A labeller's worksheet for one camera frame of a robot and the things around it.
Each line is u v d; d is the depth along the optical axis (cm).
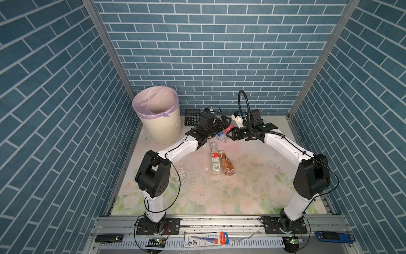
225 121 78
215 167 87
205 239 69
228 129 77
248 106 68
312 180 47
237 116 79
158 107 101
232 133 79
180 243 70
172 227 74
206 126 68
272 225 74
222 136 103
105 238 68
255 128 68
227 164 89
